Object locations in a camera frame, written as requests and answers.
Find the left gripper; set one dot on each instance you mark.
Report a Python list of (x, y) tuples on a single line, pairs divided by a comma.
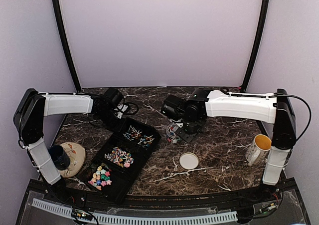
[(117, 128)]

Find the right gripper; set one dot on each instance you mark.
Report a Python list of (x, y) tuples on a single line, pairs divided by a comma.
[(188, 137)]

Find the white jar lid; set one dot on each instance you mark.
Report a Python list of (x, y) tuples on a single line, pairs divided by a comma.
[(189, 161)]

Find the black three-compartment candy tray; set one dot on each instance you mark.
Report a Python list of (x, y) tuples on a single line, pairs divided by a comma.
[(122, 178)]

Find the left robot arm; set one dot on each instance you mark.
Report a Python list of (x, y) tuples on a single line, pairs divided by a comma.
[(35, 106)]

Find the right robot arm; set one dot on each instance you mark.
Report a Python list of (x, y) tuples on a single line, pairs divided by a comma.
[(272, 108)]

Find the candies inside glass jar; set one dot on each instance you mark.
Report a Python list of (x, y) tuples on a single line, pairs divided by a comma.
[(172, 134)]

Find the pile of small stick candies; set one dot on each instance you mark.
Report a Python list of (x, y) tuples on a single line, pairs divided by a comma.
[(134, 134)]

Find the pile of star candies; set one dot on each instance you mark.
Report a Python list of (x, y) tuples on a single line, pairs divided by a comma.
[(101, 177)]

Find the pile of swirl lollipops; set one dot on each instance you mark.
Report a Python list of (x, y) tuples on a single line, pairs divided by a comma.
[(119, 157)]

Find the cream floral plate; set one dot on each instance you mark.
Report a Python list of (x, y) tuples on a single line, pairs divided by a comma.
[(77, 156)]

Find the dark blue mug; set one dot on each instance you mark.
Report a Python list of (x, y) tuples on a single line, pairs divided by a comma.
[(59, 157)]

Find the white mug yellow inside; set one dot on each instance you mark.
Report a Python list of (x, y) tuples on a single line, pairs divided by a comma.
[(258, 149)]

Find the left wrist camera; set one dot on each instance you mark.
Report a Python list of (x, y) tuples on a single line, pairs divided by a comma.
[(114, 96)]

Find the black front rail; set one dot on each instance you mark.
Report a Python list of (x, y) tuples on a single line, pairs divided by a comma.
[(233, 200)]

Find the white slotted cable duct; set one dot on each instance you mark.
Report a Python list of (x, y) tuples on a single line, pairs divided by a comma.
[(106, 219)]

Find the left black frame post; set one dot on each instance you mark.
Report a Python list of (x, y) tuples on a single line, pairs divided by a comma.
[(65, 45)]

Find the black frame post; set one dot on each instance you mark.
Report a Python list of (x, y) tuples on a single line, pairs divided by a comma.
[(65, 45), (256, 45)]

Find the right black frame post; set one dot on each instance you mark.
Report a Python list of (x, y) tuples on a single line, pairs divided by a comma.
[(256, 45)]

